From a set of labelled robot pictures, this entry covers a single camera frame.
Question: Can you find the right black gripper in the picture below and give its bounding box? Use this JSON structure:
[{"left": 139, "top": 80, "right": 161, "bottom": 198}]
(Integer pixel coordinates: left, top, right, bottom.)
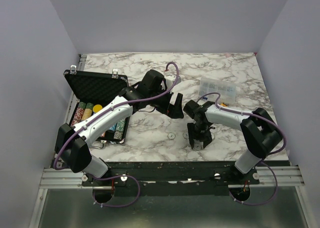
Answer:
[{"left": 187, "top": 121, "right": 212, "bottom": 148}]

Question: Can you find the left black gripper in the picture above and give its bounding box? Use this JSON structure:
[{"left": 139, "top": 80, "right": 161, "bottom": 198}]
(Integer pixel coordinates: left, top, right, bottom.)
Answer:
[{"left": 148, "top": 86, "right": 184, "bottom": 119}]

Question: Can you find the white poker chip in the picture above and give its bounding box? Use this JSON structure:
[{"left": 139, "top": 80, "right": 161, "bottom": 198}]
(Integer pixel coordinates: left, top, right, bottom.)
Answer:
[
  {"left": 182, "top": 132, "right": 189, "bottom": 139},
  {"left": 194, "top": 143, "right": 203, "bottom": 151},
  {"left": 167, "top": 132, "right": 176, "bottom": 140}
]

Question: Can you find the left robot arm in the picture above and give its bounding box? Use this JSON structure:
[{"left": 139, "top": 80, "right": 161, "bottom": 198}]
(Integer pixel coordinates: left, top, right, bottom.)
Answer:
[{"left": 53, "top": 69, "right": 184, "bottom": 186}]

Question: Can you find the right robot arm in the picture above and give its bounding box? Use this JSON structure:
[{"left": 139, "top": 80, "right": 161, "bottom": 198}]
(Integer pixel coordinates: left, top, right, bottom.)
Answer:
[{"left": 183, "top": 100, "right": 285, "bottom": 184}]

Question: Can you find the clear plastic screw organizer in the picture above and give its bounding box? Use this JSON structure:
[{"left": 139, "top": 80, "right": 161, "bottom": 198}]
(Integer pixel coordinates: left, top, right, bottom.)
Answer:
[{"left": 198, "top": 76, "right": 237, "bottom": 104}]

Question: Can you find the yellow dealer button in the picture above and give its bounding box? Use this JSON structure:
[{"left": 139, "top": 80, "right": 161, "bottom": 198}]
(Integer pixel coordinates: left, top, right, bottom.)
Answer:
[{"left": 92, "top": 104, "right": 103, "bottom": 114}]

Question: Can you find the black poker chip case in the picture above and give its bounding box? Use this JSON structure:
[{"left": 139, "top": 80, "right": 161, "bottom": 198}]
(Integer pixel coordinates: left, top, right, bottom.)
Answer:
[{"left": 63, "top": 67, "right": 130, "bottom": 149}]

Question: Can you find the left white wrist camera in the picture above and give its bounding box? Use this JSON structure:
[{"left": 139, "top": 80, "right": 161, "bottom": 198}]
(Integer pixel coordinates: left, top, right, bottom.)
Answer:
[{"left": 163, "top": 71, "right": 176, "bottom": 90}]

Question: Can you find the black mounting rail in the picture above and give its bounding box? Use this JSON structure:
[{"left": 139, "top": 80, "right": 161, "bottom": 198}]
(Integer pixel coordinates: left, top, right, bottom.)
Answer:
[{"left": 82, "top": 161, "right": 260, "bottom": 197}]

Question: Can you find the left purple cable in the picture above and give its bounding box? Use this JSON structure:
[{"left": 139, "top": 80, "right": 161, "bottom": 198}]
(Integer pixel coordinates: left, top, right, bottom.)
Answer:
[{"left": 53, "top": 61, "right": 181, "bottom": 170}]

